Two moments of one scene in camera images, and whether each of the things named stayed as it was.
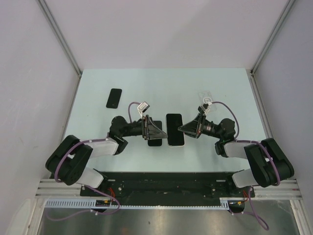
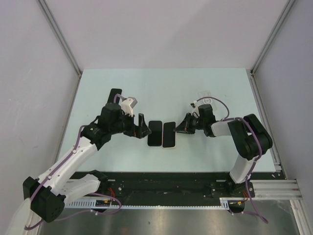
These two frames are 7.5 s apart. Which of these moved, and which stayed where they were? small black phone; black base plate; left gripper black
Moved: left gripper black
Stayed: black base plate; small black phone
